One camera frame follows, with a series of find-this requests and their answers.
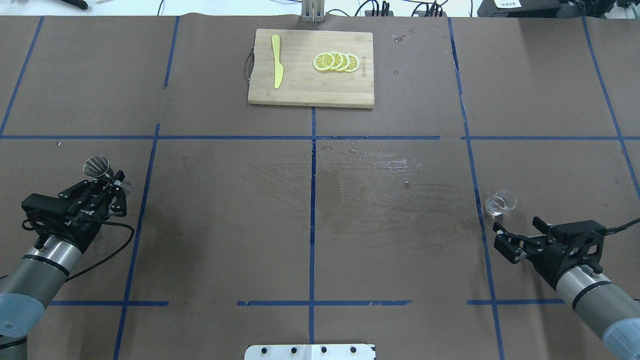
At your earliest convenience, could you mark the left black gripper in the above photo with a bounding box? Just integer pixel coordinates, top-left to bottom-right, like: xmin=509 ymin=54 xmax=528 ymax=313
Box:
xmin=39 ymin=170 xmax=128 ymax=251

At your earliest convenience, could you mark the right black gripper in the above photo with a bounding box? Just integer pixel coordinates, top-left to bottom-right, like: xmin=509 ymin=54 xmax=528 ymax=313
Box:
xmin=493 ymin=216 xmax=585 ymax=290

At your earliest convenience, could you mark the steel measuring jigger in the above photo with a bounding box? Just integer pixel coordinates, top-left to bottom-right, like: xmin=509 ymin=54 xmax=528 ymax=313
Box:
xmin=82 ymin=155 xmax=132 ymax=196

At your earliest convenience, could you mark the clear glass shaker cup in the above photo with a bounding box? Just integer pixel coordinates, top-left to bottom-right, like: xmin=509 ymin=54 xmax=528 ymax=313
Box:
xmin=484 ymin=189 xmax=518 ymax=217

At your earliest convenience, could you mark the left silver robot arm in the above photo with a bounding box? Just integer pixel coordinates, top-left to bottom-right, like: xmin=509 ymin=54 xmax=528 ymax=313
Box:
xmin=0 ymin=170 xmax=128 ymax=360

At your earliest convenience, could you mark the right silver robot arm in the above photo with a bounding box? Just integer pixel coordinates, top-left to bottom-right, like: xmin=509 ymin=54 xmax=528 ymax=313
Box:
xmin=493 ymin=216 xmax=640 ymax=360

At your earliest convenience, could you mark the yellow plastic knife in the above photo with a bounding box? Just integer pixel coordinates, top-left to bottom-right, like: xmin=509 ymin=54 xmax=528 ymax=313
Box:
xmin=270 ymin=34 xmax=284 ymax=90

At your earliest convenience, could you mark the wooden cutting board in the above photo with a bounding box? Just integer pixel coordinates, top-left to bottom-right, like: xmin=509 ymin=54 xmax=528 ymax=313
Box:
xmin=247 ymin=28 xmax=375 ymax=109

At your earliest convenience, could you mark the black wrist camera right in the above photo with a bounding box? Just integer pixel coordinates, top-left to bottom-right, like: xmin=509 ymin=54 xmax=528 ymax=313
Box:
xmin=550 ymin=220 xmax=608 ymax=262

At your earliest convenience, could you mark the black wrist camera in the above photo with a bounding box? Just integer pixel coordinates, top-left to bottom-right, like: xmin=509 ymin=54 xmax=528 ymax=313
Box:
xmin=21 ymin=193 xmax=70 ymax=223
xmin=550 ymin=220 xmax=608 ymax=262

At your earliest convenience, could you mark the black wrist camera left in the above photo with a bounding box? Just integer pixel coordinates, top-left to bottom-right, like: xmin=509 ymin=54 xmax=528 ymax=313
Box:
xmin=21 ymin=193 xmax=70 ymax=223

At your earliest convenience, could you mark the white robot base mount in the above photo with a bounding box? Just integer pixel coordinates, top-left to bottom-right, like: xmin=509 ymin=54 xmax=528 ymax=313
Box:
xmin=243 ymin=343 xmax=377 ymax=360

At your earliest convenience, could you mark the aluminium frame post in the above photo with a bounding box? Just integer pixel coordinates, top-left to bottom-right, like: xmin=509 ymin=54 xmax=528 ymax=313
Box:
xmin=300 ymin=0 xmax=326 ymax=23

